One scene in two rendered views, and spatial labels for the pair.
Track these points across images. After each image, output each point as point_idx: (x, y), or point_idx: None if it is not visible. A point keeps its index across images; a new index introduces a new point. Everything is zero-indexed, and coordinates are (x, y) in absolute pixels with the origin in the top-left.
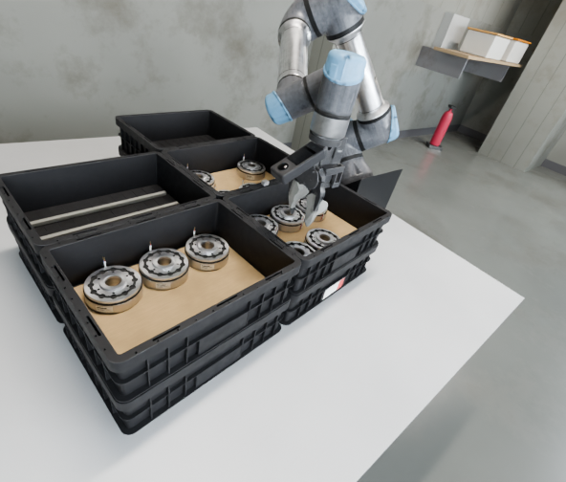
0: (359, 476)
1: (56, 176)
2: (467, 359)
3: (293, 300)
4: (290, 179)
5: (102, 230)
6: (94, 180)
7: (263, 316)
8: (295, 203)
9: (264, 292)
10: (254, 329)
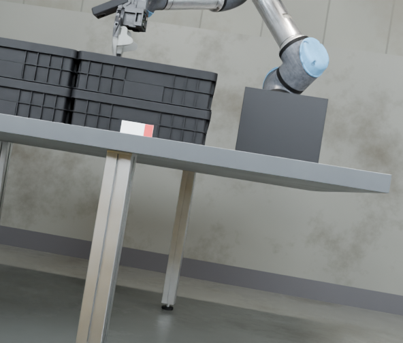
0: None
1: None
2: (180, 141)
3: (73, 94)
4: (97, 11)
5: None
6: None
7: (37, 81)
8: (121, 50)
9: (35, 50)
10: (27, 88)
